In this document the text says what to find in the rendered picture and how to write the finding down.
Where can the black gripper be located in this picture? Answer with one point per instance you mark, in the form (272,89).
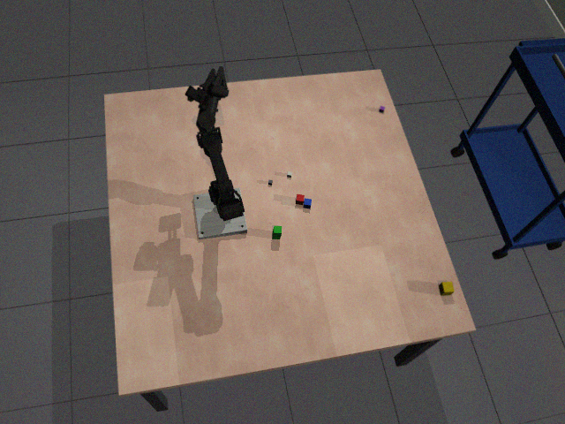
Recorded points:
(215,88)

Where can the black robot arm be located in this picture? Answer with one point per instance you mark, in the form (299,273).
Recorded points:
(221,190)

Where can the small yellow block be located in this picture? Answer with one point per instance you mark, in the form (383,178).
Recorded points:
(446,288)

